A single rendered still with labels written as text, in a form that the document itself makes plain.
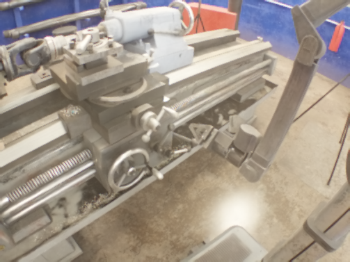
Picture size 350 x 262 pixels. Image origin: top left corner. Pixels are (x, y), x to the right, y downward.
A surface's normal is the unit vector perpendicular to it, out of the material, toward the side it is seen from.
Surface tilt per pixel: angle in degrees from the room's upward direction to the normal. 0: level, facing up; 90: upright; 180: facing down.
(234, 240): 0
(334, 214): 90
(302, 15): 76
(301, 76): 82
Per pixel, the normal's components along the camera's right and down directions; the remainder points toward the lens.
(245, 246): 0.07, -0.76
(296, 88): -0.64, 0.24
